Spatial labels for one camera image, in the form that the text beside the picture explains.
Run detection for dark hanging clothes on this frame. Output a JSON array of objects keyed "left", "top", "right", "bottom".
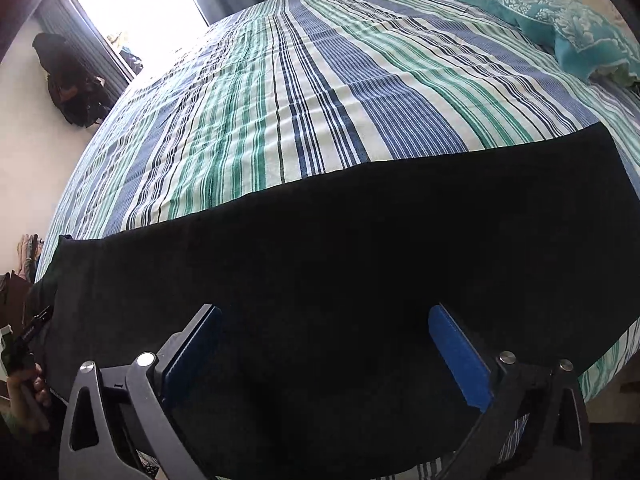
[{"left": 32, "top": 32, "right": 113, "bottom": 128}]

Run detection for black pants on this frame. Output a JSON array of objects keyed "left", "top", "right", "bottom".
[{"left": 30, "top": 121, "right": 640, "bottom": 480}]

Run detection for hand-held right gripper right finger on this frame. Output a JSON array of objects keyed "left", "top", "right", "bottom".
[{"left": 428, "top": 303, "right": 593, "bottom": 480}]

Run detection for person's left hand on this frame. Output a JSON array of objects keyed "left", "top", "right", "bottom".
[{"left": 0, "top": 362, "right": 51, "bottom": 433}]

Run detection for striped curtain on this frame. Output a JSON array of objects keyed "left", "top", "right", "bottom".
[{"left": 37, "top": 0, "right": 133, "bottom": 106}]

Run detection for colourful clothes heap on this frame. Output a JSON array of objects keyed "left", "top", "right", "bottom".
[{"left": 17, "top": 232, "right": 46, "bottom": 281}]

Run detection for large teal patterned pillow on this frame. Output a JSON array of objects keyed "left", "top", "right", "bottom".
[{"left": 417, "top": 0, "right": 640, "bottom": 81}]

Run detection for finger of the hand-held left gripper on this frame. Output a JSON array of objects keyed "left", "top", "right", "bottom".
[{"left": 15, "top": 305, "right": 53, "bottom": 358}]

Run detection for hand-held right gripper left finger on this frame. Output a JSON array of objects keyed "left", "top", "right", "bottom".
[{"left": 58, "top": 303, "right": 223, "bottom": 480}]

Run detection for striped bed sheet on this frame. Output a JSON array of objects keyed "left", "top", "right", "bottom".
[{"left": 35, "top": 0, "right": 640, "bottom": 480}]

